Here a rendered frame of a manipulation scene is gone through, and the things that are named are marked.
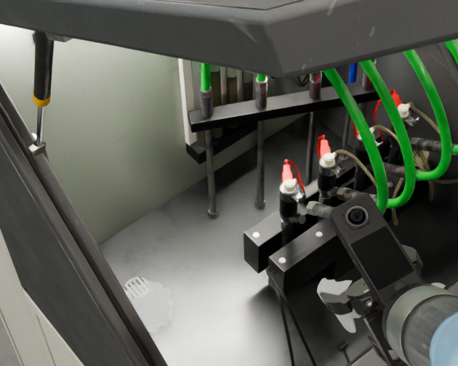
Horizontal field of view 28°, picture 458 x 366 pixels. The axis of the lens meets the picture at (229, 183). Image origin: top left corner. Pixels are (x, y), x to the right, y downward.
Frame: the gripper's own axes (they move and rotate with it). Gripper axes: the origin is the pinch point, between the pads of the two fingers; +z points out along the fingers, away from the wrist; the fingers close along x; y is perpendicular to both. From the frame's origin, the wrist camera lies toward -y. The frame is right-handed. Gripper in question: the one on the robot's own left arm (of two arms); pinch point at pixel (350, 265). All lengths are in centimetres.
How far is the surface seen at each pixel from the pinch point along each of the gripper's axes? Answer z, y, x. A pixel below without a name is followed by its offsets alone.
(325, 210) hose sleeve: 26.9, -0.5, 5.1
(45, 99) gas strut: 2.9, -32.5, -20.3
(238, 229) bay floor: 64, 3, -4
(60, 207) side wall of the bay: 18.3, -20.2, -26.0
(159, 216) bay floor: 68, -5, -15
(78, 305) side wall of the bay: 30.1, -5.9, -31.9
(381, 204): 13.0, -0.8, 9.4
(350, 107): 9.1, -14.2, 10.7
